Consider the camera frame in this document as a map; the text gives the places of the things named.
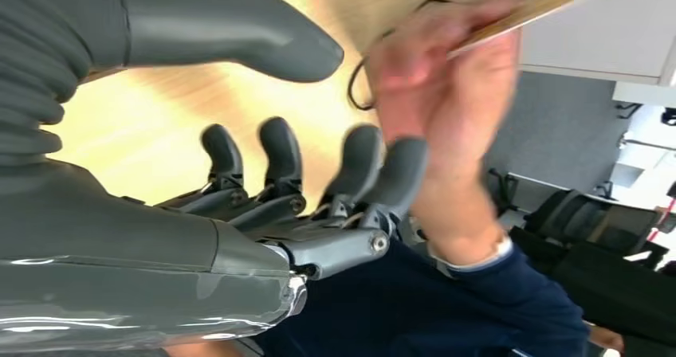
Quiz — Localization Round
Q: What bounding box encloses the person in navy shirt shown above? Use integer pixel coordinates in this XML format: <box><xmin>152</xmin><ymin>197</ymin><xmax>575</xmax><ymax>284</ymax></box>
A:
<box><xmin>163</xmin><ymin>0</ymin><xmax>627</xmax><ymax>357</ymax></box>

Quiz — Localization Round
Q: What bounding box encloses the grey laptop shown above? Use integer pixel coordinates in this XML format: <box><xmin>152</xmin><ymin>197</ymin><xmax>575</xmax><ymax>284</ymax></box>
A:
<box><xmin>301</xmin><ymin>0</ymin><xmax>529</xmax><ymax>56</ymax></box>

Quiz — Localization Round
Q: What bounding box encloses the white cabinet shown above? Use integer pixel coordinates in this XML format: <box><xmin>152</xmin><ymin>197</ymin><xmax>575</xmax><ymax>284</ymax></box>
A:
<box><xmin>519</xmin><ymin>0</ymin><xmax>676</xmax><ymax>88</ymax></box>

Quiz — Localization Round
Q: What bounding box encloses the white office desk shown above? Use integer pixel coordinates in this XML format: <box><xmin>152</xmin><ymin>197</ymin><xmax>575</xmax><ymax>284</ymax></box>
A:
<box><xmin>611</xmin><ymin>82</ymin><xmax>676</xmax><ymax>210</ymax></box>

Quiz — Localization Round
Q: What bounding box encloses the dark seat chair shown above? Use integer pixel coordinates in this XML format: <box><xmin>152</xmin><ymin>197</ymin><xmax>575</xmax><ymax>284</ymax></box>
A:
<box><xmin>508</xmin><ymin>226</ymin><xmax>676</xmax><ymax>357</ymax></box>

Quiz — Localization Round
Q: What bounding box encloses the black laptop cable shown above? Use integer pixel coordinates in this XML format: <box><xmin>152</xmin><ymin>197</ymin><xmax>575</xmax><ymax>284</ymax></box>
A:
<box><xmin>346</xmin><ymin>56</ymin><xmax>378</xmax><ymax>112</ymax></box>

